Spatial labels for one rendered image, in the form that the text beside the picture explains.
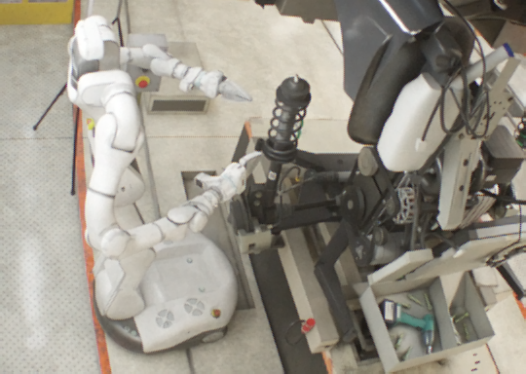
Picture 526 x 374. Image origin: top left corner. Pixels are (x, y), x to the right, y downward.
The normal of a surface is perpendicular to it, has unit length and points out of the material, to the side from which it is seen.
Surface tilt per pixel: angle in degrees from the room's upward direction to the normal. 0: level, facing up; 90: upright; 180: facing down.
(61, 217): 0
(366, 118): 91
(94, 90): 90
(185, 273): 0
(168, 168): 0
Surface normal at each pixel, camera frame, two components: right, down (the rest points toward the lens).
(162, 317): -0.35, -0.45
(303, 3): 0.25, 0.75
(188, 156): 0.26, -0.66
